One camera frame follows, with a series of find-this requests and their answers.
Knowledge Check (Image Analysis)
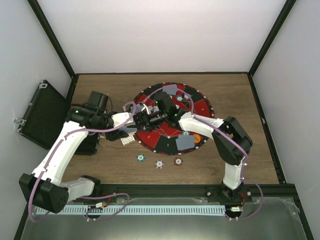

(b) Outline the white blue chip stack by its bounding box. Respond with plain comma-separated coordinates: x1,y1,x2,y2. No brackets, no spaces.
155,160,164,169

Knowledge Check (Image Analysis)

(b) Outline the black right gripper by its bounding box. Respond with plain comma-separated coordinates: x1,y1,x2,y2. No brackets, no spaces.
131,111,168,133

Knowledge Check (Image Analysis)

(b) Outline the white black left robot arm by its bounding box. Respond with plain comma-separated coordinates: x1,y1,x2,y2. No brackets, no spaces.
19,91,151,219

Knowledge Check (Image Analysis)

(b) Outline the light blue slotted rail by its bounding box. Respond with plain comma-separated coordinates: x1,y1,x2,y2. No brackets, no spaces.
36,205,226,216

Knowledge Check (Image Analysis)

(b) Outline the playing card deck box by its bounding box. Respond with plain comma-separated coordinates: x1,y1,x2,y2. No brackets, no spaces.
120,135,135,146

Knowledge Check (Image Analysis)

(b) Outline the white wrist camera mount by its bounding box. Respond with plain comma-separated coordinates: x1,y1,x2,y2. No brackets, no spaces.
111,112,132,127

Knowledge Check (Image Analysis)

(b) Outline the black poker set case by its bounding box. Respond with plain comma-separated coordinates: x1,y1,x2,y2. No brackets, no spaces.
14,80,99,156

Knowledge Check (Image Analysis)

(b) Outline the blue patterned card deck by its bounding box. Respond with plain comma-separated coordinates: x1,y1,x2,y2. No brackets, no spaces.
118,126,138,135

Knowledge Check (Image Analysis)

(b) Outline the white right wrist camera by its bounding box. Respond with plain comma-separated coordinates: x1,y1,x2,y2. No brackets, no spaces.
135,102,150,114

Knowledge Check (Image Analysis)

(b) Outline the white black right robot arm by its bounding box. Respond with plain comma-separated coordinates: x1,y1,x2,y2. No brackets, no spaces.
131,91,253,202

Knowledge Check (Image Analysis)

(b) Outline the orange big blind button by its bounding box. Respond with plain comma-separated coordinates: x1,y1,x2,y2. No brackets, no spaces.
193,134,202,144

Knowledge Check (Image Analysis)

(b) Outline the round red black poker mat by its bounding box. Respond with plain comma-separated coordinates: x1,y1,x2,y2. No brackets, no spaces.
133,82,215,155

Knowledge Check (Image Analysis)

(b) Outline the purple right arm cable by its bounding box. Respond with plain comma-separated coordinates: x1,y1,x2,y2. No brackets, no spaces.
142,87,264,221

